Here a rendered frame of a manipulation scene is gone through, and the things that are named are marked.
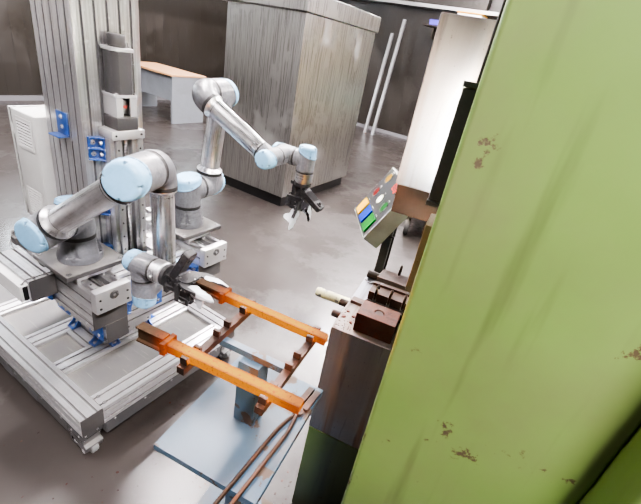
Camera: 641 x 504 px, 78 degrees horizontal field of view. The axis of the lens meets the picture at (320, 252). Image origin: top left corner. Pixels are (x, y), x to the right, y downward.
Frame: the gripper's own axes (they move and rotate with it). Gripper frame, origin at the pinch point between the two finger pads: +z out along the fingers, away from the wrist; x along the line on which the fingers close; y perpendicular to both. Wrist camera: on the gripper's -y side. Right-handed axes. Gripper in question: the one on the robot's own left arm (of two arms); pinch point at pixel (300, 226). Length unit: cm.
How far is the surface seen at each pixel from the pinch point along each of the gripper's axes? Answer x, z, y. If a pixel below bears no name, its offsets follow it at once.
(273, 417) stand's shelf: 70, 23, -45
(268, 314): 64, -5, -34
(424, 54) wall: -813, -91, 255
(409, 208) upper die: 32, -36, -55
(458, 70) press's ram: 36, -72, -58
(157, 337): 91, -6, -22
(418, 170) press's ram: 37, -48, -55
